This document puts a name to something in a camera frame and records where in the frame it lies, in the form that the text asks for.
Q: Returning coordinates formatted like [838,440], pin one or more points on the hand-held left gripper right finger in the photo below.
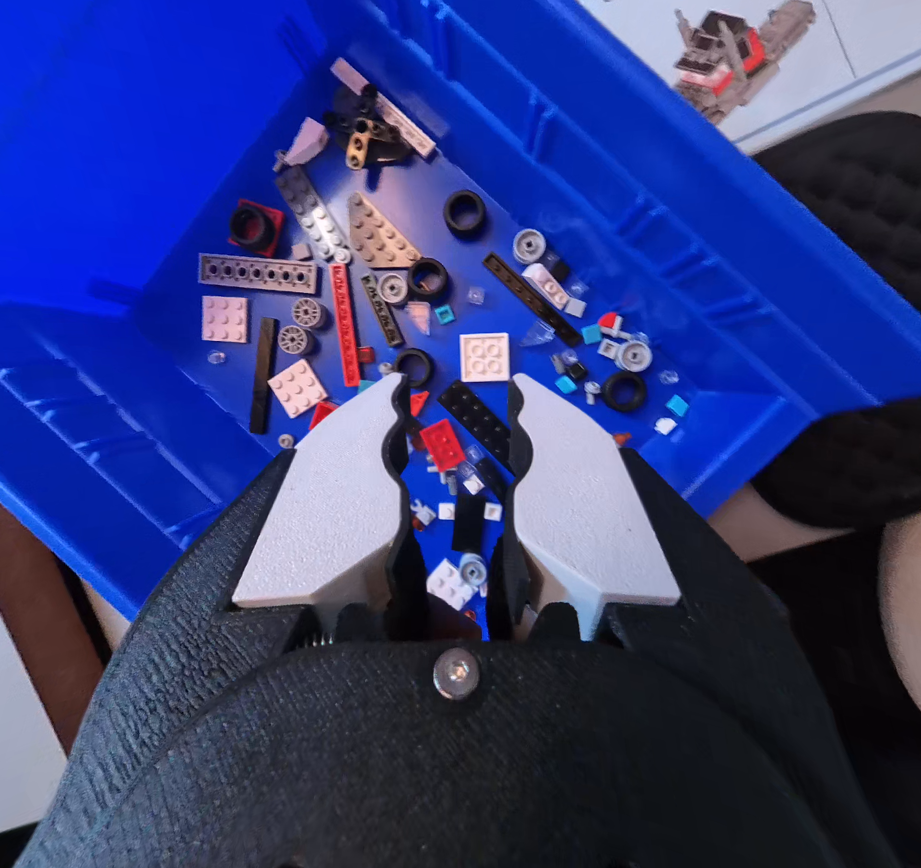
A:
[597,523]

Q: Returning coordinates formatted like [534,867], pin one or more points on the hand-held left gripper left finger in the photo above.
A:
[324,523]

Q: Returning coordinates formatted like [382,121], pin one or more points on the pile of lego bricks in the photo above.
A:
[374,292]

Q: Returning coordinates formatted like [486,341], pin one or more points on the blue plastic bin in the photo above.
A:
[144,91]

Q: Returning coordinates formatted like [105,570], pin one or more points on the open lego instruction booklet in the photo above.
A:
[863,5]

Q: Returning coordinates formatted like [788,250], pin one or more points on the person's left hand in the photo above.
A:
[453,623]

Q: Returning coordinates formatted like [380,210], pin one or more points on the black padded wrist rest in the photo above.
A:
[849,465]

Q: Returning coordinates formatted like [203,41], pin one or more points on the black shirt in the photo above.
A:
[870,774]

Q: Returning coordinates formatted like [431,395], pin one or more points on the black quilted case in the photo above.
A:
[863,199]

